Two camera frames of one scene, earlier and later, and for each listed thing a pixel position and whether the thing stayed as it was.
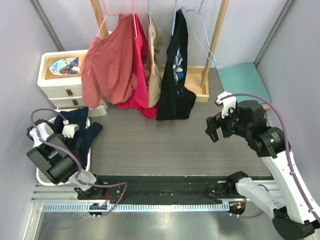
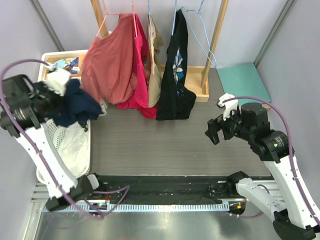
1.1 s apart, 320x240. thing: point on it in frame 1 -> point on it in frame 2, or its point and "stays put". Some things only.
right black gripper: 214,123 stays put
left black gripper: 76,150 -> 60,101
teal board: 243,79 stays put
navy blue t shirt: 79,116 -> 75,105
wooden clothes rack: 198,79 stays put
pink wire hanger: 107,13 stays put
